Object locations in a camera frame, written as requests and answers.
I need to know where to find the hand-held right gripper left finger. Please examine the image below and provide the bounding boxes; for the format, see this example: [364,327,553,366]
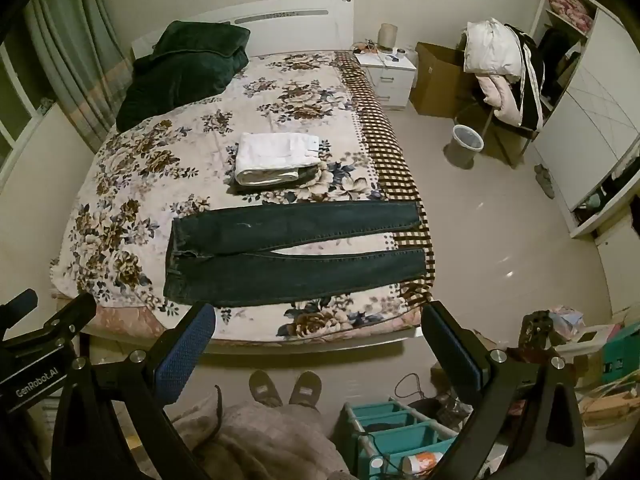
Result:
[50,302,217,480]

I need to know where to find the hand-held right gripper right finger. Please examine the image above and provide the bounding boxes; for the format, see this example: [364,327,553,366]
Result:
[421,301,587,480]

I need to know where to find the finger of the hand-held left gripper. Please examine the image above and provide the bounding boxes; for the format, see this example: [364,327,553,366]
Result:
[0,288,39,332]
[0,292,97,356]

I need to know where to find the dark blue jeans pants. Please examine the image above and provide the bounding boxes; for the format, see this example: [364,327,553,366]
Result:
[163,201,427,307]

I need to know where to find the dark grey folded pants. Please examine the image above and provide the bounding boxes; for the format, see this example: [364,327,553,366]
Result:
[227,164,326,193]

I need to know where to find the white folded pants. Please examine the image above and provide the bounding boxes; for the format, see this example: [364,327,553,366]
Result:
[235,132,322,187]

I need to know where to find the black device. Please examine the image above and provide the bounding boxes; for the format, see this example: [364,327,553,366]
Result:
[520,311,556,352]

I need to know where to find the person's left slipper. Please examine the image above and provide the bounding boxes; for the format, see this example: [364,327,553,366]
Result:
[248,370,284,409]

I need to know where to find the person's slipper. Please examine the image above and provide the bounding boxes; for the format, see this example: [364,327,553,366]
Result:
[289,371,323,408]
[248,370,284,409]

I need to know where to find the teal storage rack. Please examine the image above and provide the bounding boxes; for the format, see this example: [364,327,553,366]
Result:
[342,397,474,480]

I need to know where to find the orange and white cup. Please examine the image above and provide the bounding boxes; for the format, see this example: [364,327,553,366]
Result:
[402,451,446,476]

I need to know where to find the person's right slipper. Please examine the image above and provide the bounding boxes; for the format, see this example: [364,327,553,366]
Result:
[289,371,323,408]

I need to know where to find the small cardboard box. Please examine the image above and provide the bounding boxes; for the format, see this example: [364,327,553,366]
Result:
[555,324,622,387]

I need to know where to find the teal box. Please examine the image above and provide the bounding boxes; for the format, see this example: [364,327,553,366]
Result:
[601,322,640,387]

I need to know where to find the grey shoes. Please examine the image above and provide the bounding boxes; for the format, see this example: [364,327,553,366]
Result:
[534,164,557,199]

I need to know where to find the white framed window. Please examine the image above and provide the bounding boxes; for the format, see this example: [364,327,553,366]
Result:
[0,42,57,162]

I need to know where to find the grey trash bin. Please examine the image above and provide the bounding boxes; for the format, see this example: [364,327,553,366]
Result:
[446,124,485,169]

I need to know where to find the wooden chair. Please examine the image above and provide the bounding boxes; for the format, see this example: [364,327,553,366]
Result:
[470,102,542,167]

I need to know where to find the pink garment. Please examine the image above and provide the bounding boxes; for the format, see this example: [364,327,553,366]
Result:
[475,74,526,127]

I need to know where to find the green striped curtain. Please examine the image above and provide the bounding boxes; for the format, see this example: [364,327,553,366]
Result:
[22,0,133,153]

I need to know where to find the brown cardboard box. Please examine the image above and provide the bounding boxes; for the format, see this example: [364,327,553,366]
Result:
[410,42,482,118]

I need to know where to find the dark green blanket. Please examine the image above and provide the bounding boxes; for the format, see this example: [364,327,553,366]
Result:
[116,20,251,133]

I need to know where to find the white nightstand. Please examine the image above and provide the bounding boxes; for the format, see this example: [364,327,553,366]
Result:
[356,49,418,110]

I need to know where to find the black garment with white stripes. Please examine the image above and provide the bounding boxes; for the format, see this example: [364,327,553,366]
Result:
[504,24,547,129]

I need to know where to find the white wardrobe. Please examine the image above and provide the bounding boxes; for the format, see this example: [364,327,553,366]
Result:
[527,0,640,239]

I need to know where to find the white padded jacket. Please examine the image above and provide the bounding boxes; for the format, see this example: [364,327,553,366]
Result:
[463,18,523,78]

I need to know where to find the bed with floral cover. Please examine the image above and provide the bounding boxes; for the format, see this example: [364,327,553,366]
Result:
[50,0,436,357]

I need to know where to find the pink bedding on shelf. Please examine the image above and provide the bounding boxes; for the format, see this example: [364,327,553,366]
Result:
[547,0,594,32]

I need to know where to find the black floor cable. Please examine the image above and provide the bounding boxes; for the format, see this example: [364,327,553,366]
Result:
[394,372,437,402]

